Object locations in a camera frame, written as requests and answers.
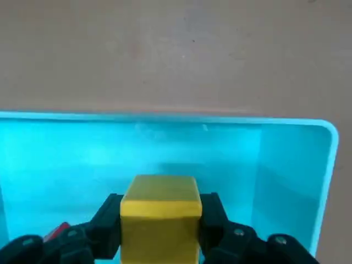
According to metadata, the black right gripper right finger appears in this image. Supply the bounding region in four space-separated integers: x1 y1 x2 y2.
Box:
198 192 321 264

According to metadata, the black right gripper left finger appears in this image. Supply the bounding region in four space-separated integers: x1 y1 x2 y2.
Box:
0 193 123 264

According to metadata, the red wooden block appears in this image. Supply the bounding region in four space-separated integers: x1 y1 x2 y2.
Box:
42 222 71 243

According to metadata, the yellow wooden block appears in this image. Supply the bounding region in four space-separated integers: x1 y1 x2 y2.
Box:
119 174 204 264

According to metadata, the cyan plastic box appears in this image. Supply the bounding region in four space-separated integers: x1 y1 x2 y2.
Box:
0 110 340 264

